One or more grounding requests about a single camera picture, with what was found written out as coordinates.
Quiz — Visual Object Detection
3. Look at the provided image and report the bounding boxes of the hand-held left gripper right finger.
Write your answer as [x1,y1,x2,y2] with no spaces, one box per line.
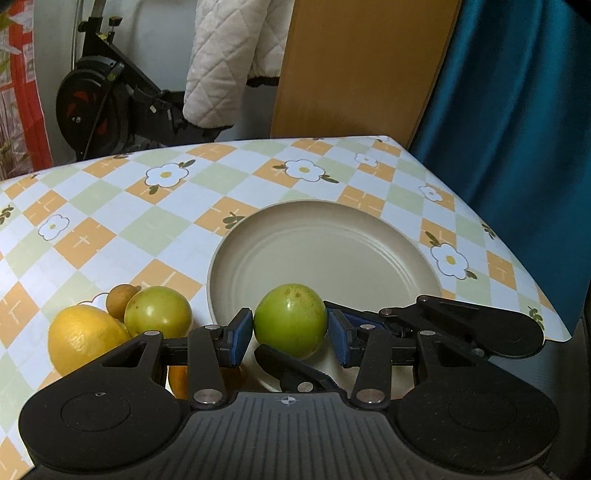
[328,310,497,411]

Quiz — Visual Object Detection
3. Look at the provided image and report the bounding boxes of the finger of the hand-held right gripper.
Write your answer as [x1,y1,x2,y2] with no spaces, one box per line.
[254,344,345,394]
[323,295,509,354]

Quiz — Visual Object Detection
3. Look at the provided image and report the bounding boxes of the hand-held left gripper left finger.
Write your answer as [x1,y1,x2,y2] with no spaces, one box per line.
[99,308,254,411]

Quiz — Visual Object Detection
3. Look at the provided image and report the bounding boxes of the green jujube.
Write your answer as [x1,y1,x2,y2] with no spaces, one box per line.
[124,286,193,337]
[254,283,328,361]

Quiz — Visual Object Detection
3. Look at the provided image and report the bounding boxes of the beige round plate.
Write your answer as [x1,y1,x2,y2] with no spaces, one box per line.
[208,199,446,393]

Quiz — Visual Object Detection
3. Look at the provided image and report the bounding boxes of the large orange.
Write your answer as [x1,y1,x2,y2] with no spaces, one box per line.
[167,364,245,401]

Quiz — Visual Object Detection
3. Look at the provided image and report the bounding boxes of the brown longan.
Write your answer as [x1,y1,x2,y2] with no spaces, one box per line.
[106,285,141,319]

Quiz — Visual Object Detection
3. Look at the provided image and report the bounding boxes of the yellow lemon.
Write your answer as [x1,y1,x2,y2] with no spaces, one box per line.
[47,305,132,377]

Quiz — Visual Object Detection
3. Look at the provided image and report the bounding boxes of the checked floral tablecloth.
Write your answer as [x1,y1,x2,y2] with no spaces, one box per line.
[0,135,573,480]

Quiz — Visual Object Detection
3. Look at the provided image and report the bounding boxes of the teal curtain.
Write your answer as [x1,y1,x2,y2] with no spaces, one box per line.
[409,0,591,324]

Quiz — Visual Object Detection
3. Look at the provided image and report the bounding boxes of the wooden board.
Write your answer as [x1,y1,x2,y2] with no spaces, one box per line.
[270,0,462,148]

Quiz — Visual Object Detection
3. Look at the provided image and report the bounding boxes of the black exercise bike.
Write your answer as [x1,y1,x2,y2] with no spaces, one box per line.
[55,0,282,162]

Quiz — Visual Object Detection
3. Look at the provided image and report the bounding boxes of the white quilted blanket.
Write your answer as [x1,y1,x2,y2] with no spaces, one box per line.
[182,0,296,127]

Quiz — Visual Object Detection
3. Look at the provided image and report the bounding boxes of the red printed backdrop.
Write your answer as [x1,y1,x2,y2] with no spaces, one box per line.
[0,0,52,182]

